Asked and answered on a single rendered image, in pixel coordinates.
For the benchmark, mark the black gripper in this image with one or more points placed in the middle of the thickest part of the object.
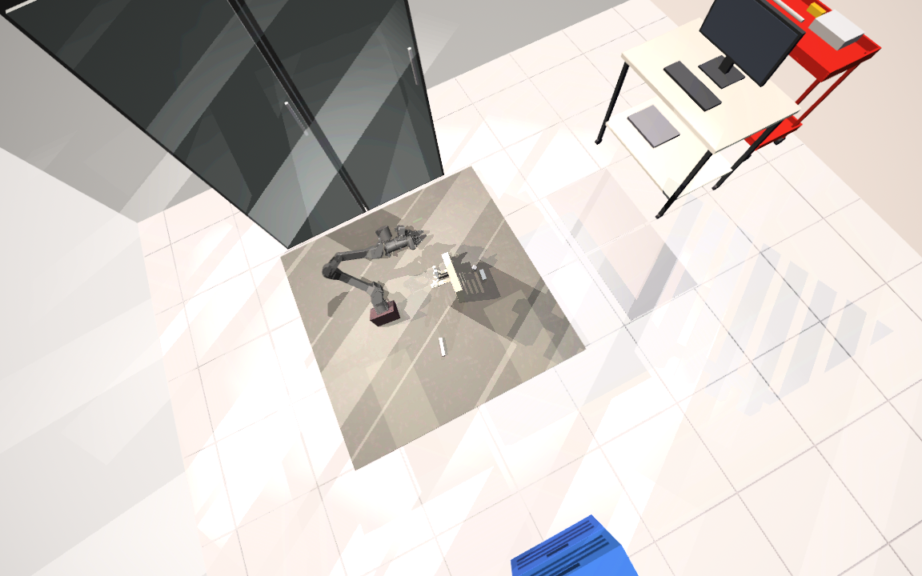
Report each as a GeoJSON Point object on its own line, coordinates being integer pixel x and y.
{"type": "Point", "coordinates": [413, 239]}

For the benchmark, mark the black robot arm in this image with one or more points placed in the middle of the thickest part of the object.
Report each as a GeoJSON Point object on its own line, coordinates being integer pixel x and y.
{"type": "Point", "coordinates": [331, 271]}

